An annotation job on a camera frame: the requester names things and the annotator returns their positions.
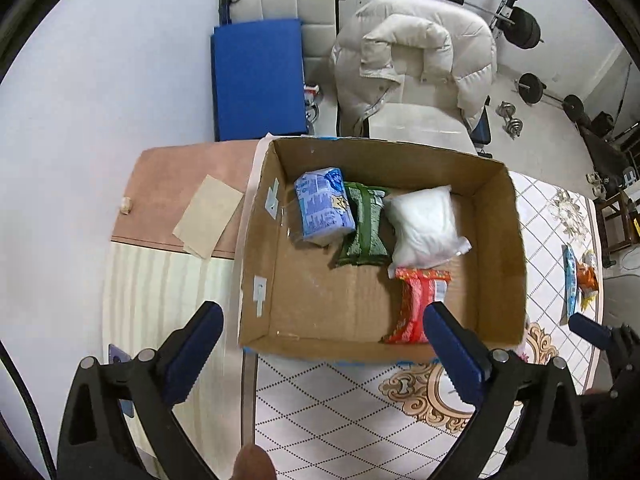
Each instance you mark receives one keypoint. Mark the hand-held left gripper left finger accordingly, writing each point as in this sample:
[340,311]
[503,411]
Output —
[197,350]

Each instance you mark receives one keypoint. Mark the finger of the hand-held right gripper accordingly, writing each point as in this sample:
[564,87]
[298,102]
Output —
[590,331]

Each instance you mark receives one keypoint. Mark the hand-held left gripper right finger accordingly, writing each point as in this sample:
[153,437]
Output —
[452,355]

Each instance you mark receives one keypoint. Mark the red soft packet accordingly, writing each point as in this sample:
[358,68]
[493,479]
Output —
[415,300]

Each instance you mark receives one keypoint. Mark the brown cardboard box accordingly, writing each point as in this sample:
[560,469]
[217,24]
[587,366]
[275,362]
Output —
[320,300]

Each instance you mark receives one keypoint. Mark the white soft packet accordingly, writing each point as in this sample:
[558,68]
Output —
[422,225]

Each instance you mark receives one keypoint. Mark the green soft packet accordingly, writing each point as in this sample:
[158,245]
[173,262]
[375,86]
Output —
[365,230]

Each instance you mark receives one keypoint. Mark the light blue soft packet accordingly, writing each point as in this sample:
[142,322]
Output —
[322,205]

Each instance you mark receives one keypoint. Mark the person's left hand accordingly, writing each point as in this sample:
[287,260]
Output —
[255,464]

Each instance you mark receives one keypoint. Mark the orange snack packet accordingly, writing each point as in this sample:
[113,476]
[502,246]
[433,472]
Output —
[586,277]

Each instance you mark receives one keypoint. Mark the blue snack packet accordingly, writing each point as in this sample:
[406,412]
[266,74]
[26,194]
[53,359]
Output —
[570,280]

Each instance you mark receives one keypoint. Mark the cream striped cloth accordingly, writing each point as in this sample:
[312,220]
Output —
[165,285]

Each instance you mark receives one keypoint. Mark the wooden stool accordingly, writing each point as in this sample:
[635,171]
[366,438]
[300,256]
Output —
[617,225]

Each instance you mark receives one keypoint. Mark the beige paper sheet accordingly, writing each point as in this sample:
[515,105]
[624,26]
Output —
[207,215]

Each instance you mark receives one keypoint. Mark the small beige lump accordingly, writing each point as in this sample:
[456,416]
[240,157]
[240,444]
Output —
[125,205]

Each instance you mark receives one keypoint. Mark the black weight bench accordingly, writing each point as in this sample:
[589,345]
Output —
[607,145]

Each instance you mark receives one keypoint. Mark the chrome dumbbell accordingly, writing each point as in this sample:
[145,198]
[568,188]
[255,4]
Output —
[515,127]
[505,109]

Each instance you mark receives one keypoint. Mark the short barbell with plates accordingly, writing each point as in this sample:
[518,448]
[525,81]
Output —
[530,87]

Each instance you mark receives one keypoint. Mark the small metal object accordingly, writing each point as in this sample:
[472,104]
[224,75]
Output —
[312,113]

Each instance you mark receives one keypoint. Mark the blue folded mat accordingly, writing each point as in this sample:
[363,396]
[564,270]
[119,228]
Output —
[257,80]

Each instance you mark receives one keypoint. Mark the small red white packet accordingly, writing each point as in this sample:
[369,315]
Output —
[311,92]

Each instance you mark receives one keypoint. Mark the long barbell with plates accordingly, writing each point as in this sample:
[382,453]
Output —
[525,27]

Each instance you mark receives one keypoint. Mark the white puffer jacket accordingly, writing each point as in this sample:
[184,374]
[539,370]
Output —
[415,45]

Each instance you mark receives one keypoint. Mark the white padded bench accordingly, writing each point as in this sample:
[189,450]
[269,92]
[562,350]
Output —
[317,15]

